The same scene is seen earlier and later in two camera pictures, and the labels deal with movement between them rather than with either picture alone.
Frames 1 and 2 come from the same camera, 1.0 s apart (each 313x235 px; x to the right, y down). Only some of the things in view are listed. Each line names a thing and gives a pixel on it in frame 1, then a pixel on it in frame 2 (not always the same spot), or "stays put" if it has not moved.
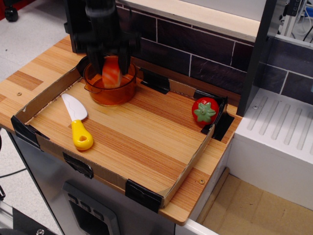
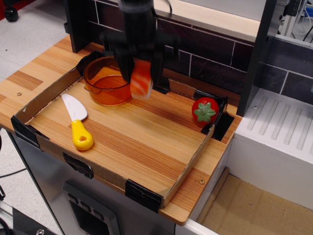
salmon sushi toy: [111, 72] -> [141, 83]
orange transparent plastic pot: [110, 97] stays put
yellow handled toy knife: [81, 139] stays put
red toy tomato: [205, 110] stays put
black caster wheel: [11, 14] stays put
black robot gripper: [102, 37] -> [140, 36]
